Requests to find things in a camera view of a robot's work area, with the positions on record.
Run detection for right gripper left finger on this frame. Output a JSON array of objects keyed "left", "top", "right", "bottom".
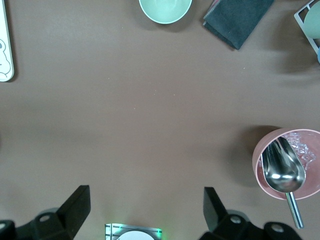
[{"left": 14, "top": 184, "right": 91, "bottom": 240}]

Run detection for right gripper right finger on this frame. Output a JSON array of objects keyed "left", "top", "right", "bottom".
[{"left": 199, "top": 186, "right": 267, "bottom": 240}]

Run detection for pink bowl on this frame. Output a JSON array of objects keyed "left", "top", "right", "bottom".
[{"left": 251, "top": 127, "right": 320, "bottom": 202}]

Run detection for metal scoop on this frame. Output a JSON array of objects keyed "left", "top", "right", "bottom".
[{"left": 260, "top": 136, "right": 307, "bottom": 230}]

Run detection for clear ice cubes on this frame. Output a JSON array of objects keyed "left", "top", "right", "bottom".
[{"left": 282, "top": 131, "right": 317, "bottom": 171}]

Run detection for cream bear print tray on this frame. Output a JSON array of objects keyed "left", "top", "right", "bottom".
[{"left": 0, "top": 0, "right": 15, "bottom": 83}]

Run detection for dark grey folded cloth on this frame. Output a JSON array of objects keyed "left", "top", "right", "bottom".
[{"left": 202, "top": 0, "right": 276, "bottom": 51}]

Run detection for pale green bowl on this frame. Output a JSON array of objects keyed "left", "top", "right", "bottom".
[{"left": 138, "top": 0, "right": 194, "bottom": 25}]

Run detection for pale green cup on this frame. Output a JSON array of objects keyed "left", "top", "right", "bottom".
[{"left": 303, "top": 0, "right": 320, "bottom": 41}]

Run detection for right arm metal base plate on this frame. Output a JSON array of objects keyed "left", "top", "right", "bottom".
[{"left": 104, "top": 222, "right": 164, "bottom": 240}]

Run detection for white wire cup rack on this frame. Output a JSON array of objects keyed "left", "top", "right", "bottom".
[{"left": 293, "top": 0, "right": 320, "bottom": 58}]

